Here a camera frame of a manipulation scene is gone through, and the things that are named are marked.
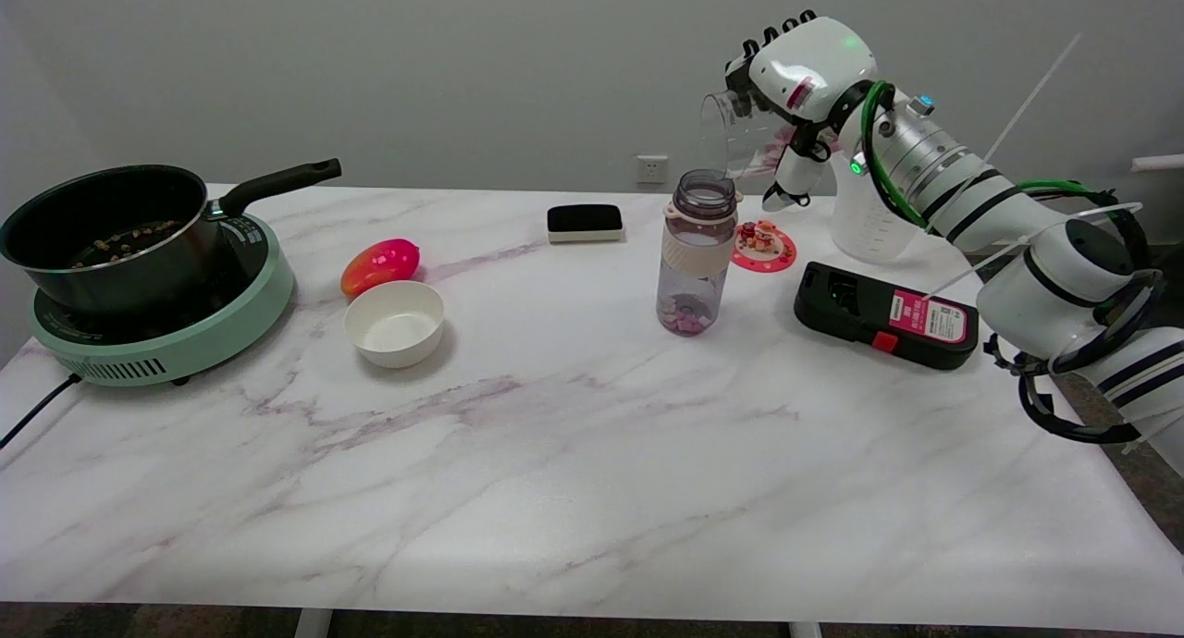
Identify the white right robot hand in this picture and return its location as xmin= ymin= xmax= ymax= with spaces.
xmin=724 ymin=10 xmax=879 ymax=212

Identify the clear measuring cup with spout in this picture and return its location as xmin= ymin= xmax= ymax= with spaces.
xmin=700 ymin=88 xmax=838 ymax=182

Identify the clear graduated measuring cup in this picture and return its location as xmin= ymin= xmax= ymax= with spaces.
xmin=830 ymin=139 xmax=931 ymax=265

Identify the clear purple water bottle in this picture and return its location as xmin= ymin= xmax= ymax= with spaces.
xmin=656 ymin=168 xmax=744 ymax=337

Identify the round coaster with small figurines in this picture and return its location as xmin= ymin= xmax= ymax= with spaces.
xmin=731 ymin=219 xmax=797 ymax=274

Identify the white zip tie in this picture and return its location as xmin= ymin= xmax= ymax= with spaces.
xmin=920 ymin=202 xmax=1144 ymax=302
xmin=983 ymin=32 xmax=1083 ymax=164

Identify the black device with red label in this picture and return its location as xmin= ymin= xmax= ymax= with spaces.
xmin=793 ymin=261 xmax=981 ymax=372

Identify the black whiteboard eraser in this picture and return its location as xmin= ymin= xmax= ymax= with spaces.
xmin=547 ymin=203 xmax=626 ymax=244

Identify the red orange toy mango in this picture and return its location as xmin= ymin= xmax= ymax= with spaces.
xmin=340 ymin=239 xmax=422 ymax=299

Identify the white bowl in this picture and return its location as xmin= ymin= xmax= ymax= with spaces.
xmin=343 ymin=280 xmax=446 ymax=370

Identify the mint green induction cooker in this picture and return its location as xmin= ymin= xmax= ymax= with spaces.
xmin=28 ymin=211 xmax=296 ymax=387

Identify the green robot cable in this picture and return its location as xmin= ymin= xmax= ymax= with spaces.
xmin=859 ymin=80 xmax=1111 ymax=230

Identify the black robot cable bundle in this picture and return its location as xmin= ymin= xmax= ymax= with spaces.
xmin=983 ymin=190 xmax=1168 ymax=446

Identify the black saucepan with handle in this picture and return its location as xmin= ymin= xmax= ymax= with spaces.
xmin=0 ymin=158 xmax=342 ymax=320

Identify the black power cord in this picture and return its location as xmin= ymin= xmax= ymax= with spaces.
xmin=0 ymin=373 xmax=82 ymax=450

